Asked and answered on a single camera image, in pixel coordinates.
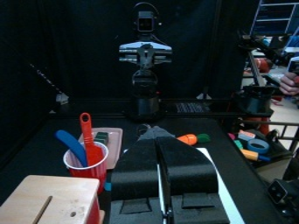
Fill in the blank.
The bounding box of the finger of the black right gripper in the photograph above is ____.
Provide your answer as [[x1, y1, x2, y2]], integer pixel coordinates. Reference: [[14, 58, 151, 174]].
[[135, 43, 147, 70], [145, 43, 155, 70]]

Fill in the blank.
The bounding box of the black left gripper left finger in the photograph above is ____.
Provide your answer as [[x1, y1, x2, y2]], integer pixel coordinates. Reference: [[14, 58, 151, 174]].
[[109, 125, 165, 224]]

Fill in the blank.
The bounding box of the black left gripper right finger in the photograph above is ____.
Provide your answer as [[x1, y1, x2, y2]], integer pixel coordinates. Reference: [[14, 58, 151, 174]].
[[155, 126, 232, 224]]

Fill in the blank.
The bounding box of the red toy knife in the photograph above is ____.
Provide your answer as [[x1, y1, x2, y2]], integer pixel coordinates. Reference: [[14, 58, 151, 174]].
[[79, 112, 106, 167]]

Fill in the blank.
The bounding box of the person's bare hand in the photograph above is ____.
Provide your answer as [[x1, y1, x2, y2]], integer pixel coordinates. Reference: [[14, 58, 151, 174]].
[[278, 71, 299, 97]]

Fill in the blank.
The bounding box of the pink plastic tray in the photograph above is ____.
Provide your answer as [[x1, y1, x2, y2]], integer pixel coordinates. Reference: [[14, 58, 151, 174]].
[[78, 127, 125, 171]]

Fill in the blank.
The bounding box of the red plastic cup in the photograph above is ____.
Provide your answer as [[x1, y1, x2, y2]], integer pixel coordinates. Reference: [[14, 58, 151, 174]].
[[62, 141, 110, 195]]

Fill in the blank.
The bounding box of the orange toy carrot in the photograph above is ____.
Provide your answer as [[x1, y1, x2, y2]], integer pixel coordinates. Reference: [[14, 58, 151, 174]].
[[177, 132, 212, 146]]

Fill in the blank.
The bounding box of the green toy block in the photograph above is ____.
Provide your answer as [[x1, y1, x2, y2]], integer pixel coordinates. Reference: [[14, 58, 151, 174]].
[[233, 139, 246, 151]]

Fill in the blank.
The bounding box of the yellow toy cylinder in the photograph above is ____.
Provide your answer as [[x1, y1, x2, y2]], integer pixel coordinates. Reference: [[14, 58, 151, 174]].
[[240, 148, 272, 163]]

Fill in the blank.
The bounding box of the blue tape roll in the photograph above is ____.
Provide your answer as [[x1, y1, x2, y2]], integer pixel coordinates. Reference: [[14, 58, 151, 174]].
[[248, 137, 272, 155]]

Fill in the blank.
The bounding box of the blue plastic spatula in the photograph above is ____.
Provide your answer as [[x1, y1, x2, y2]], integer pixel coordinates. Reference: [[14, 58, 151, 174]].
[[54, 129, 90, 168]]

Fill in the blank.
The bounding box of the white striped black panel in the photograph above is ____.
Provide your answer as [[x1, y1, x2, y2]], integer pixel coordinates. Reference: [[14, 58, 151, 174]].
[[174, 101, 212, 115]]

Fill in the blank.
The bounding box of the black table-level webcam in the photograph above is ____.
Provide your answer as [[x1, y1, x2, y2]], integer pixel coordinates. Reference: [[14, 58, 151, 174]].
[[266, 178, 299, 217]]

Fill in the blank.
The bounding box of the wooden box with red front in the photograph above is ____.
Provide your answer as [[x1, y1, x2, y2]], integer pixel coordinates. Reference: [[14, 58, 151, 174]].
[[0, 174, 107, 224]]

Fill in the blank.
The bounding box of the blue white metal shelf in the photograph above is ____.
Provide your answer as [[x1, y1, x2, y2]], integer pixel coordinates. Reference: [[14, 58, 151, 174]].
[[250, 0, 299, 37]]

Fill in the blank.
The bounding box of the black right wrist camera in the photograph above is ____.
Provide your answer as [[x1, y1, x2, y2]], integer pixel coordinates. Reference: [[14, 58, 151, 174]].
[[134, 10, 159, 33]]

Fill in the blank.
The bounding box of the thin diagonal brace wire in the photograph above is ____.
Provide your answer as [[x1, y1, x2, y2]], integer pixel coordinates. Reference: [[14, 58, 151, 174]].
[[30, 62, 65, 98]]

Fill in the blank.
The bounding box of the white wire anchor block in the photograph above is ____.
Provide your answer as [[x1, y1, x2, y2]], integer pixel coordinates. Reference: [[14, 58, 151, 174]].
[[55, 93, 71, 106]]

